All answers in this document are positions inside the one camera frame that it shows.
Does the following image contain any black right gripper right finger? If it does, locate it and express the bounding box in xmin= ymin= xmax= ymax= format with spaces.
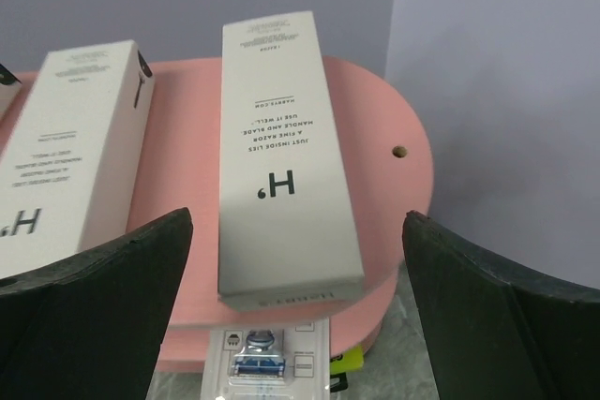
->
xmin=402 ymin=211 xmax=599 ymax=399

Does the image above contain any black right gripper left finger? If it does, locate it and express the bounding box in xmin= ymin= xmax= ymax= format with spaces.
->
xmin=1 ymin=208 xmax=193 ymax=400

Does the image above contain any black green razor box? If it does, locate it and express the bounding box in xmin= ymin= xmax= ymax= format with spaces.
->
xmin=329 ymin=346 xmax=364 ymax=393

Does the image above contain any white razor box bottom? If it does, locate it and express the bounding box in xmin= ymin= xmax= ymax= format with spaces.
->
xmin=1 ymin=40 xmax=155 ymax=277

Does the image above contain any white razor box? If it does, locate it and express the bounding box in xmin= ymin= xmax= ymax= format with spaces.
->
xmin=217 ymin=11 xmax=365 ymax=311
xmin=1 ymin=40 xmax=155 ymax=277

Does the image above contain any blue razor blister pack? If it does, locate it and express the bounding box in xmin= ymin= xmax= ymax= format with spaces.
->
xmin=200 ymin=319 xmax=330 ymax=400

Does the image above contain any pink three-tier shelf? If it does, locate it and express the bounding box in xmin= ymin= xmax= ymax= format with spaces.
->
xmin=128 ymin=57 xmax=433 ymax=371

